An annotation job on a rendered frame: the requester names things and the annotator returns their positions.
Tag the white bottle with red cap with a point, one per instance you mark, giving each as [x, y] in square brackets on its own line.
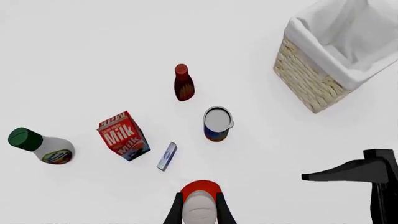
[199, 210]

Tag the white bottle with green cap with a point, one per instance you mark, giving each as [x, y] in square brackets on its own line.
[49, 147]

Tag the white cloth basket liner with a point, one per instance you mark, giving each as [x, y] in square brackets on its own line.
[348, 35]

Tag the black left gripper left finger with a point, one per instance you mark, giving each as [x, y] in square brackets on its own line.
[174, 214]

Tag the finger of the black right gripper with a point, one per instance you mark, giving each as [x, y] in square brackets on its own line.
[357, 171]

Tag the red milk carton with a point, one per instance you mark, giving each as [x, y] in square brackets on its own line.
[124, 137]

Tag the woven wicker basket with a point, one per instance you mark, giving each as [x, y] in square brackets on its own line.
[304, 77]

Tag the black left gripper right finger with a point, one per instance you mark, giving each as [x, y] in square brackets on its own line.
[224, 214]

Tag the dark red ketchup bottle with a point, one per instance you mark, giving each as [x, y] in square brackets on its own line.
[184, 86]

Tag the small blue-white box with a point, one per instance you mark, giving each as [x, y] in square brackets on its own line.
[168, 156]

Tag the blue tin with grey lid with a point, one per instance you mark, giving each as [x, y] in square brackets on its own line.
[217, 123]

